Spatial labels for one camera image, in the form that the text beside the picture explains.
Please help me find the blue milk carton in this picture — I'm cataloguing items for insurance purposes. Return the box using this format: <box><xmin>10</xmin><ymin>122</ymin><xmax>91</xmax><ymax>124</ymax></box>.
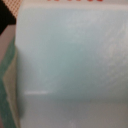
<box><xmin>16</xmin><ymin>0</ymin><xmax>128</xmax><ymax>128</ymax></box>

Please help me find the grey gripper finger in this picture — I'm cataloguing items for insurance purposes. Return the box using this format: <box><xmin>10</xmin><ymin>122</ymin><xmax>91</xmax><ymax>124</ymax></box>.
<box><xmin>0</xmin><ymin>42</ymin><xmax>20</xmax><ymax>128</ymax></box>

